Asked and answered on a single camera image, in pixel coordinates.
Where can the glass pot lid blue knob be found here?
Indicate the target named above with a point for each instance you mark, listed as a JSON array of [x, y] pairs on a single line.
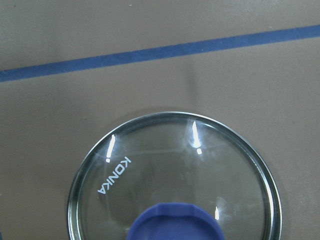
[[173, 176]]

